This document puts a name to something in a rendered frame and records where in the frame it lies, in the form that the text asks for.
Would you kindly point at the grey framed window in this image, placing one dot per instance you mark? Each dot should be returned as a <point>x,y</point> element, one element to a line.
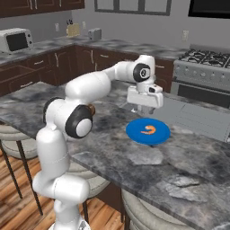
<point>131,7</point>

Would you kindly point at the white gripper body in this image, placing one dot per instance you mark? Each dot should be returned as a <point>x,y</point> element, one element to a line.
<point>143,98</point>

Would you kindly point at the white wall socket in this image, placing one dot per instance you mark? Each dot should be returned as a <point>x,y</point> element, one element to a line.
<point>84,25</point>
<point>185,35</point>
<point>57,27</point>

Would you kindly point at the blue round plate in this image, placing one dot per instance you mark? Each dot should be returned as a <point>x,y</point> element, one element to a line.
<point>134,133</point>

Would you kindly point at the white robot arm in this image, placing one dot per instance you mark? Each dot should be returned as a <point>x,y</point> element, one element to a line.
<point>90,86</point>

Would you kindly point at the dark brown wall cupboards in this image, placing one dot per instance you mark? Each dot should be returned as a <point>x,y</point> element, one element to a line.
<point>39,6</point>

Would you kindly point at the grey stove with oven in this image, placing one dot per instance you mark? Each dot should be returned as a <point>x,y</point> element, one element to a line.
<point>203,75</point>

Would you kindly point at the black extractor hood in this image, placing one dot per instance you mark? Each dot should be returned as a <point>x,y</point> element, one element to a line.
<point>209,8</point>

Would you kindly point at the beige cushioned bar stool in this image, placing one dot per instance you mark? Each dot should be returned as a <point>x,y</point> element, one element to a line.
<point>149,214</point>
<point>12,140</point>
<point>97,182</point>

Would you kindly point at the dark brown base cupboards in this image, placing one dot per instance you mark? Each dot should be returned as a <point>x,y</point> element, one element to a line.
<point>66,64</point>

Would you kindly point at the white microwave oven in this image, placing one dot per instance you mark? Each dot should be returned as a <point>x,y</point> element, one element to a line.
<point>15,40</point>

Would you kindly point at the silver toaster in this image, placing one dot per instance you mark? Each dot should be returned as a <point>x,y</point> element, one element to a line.
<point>94,34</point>

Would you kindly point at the orange shrimp meat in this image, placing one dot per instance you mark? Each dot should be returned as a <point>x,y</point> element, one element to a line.
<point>150,129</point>

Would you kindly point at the grey cutting board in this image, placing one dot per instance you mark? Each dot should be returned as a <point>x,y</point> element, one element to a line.
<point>194,118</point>

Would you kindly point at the beige knife block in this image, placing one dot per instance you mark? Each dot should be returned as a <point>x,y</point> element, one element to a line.
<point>73,30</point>

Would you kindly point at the small brown object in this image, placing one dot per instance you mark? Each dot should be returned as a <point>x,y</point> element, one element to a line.
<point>92,110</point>

